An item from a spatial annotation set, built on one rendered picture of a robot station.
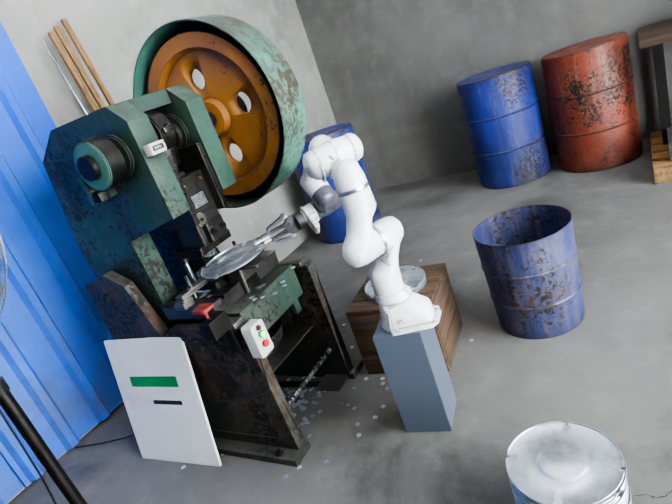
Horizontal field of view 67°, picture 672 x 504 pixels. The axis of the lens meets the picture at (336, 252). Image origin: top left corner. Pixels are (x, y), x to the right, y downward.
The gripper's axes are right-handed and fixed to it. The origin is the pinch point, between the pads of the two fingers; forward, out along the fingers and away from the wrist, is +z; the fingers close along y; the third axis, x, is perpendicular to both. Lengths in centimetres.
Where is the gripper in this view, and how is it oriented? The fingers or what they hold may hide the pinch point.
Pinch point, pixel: (262, 241)
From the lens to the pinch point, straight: 215.5
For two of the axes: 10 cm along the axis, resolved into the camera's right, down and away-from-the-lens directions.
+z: -8.3, 5.0, -2.3
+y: -4.0, -8.4, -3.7
